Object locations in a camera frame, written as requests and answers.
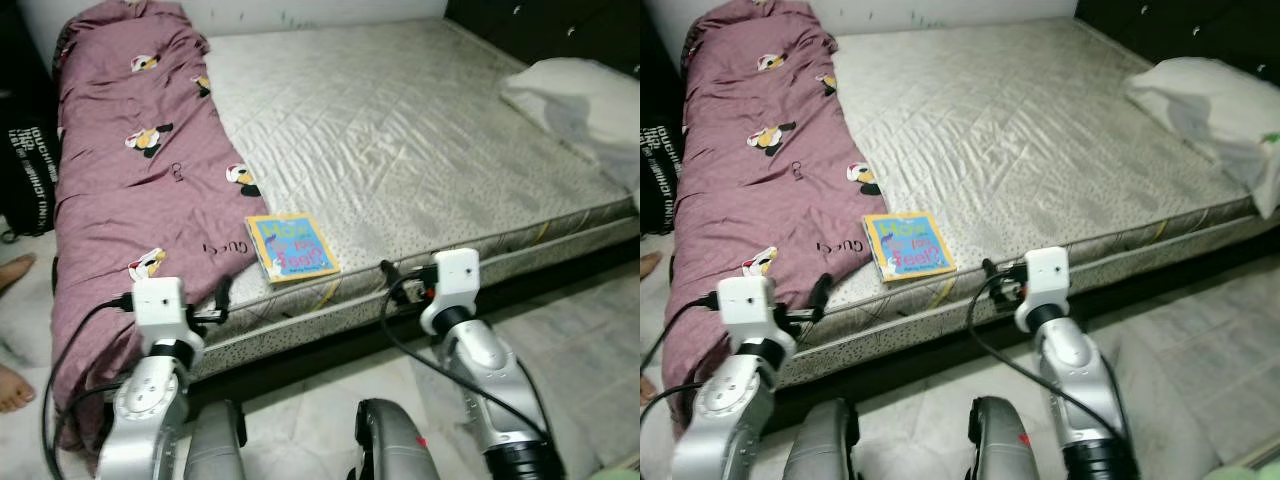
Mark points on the person's bare leg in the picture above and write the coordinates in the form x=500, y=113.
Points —
x=12, y=272
x=644, y=390
x=648, y=266
x=12, y=390

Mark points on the dark bed base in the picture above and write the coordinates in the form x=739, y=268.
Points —
x=300, y=358
x=900, y=365

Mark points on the white printed pillow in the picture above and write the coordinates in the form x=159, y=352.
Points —
x=580, y=100
x=1200, y=110

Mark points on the blue yellow children's book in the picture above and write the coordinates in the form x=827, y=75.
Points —
x=908, y=247
x=292, y=248

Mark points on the black white lettered bag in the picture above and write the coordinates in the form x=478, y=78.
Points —
x=30, y=170
x=660, y=180

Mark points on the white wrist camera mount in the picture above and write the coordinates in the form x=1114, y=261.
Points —
x=1045, y=285
x=748, y=310
x=452, y=285
x=160, y=310

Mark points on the green plastic stool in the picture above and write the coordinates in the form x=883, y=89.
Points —
x=1245, y=473

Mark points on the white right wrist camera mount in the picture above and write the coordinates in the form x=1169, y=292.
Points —
x=1045, y=285
x=452, y=285

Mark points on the white quilted mattress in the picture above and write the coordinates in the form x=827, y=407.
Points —
x=400, y=140
x=1020, y=140

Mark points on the grey robot leg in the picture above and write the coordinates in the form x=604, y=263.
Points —
x=820, y=445
x=215, y=445
x=1000, y=445
x=395, y=445

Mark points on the grey left robot leg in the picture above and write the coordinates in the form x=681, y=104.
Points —
x=215, y=445
x=820, y=445

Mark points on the grey right robot leg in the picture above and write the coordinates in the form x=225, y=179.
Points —
x=395, y=445
x=1000, y=445

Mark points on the purple cartoon print blanket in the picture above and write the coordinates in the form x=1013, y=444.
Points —
x=740, y=200
x=120, y=200

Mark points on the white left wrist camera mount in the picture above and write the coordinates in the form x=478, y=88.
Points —
x=748, y=310
x=160, y=310

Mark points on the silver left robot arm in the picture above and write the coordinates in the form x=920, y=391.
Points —
x=725, y=420
x=145, y=420

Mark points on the dark tufted headboard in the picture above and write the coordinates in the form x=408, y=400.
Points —
x=540, y=30
x=1180, y=30

